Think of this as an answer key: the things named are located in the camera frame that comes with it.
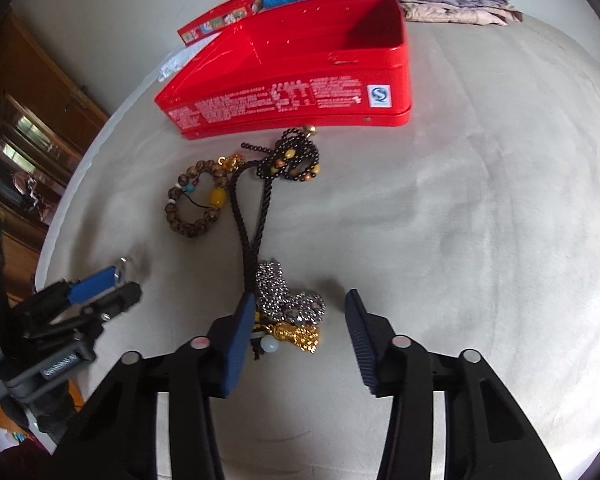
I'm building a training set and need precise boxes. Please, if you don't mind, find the red tin lid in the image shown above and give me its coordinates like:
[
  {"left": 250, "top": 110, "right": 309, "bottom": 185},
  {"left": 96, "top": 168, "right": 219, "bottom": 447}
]
[{"left": 178, "top": 0, "right": 262, "bottom": 47}]

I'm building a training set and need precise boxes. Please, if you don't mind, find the silver ball chain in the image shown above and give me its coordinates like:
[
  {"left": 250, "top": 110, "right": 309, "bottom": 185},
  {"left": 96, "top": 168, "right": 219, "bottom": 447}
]
[{"left": 255, "top": 258, "right": 327, "bottom": 326}]

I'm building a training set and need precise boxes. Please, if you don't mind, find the red tin box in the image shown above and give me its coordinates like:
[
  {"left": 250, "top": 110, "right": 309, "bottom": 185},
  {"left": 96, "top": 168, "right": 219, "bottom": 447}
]
[{"left": 155, "top": 0, "right": 413, "bottom": 140}]

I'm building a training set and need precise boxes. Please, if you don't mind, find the black cord gold pendant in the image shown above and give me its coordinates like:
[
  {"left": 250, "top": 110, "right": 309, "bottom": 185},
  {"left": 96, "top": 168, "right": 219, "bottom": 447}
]
[{"left": 228, "top": 160, "right": 326, "bottom": 359}]

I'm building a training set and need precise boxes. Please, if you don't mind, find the white lace cloth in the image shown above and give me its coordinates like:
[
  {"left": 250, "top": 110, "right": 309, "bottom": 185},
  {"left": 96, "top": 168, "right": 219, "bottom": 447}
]
[{"left": 158, "top": 36, "right": 215, "bottom": 82}]

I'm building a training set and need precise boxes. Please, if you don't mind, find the folded floral cloth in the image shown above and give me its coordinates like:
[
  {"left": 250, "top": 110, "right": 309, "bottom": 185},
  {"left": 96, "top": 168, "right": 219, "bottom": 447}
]
[{"left": 398, "top": 0, "right": 524, "bottom": 26}]

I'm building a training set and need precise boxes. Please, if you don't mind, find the black bead necklace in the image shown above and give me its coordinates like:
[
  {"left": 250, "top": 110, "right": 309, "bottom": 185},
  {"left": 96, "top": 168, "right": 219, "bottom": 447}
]
[{"left": 239, "top": 124, "right": 323, "bottom": 183}]

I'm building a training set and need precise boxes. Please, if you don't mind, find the brown wooden bead bracelet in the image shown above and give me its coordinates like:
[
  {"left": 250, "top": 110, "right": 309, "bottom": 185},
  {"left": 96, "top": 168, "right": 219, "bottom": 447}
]
[{"left": 163, "top": 158, "right": 231, "bottom": 239}]

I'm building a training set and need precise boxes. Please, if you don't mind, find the brown wooden cabinet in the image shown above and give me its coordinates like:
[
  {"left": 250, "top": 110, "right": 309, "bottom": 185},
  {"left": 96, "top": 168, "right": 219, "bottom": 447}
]
[{"left": 0, "top": 10, "right": 108, "bottom": 302}]

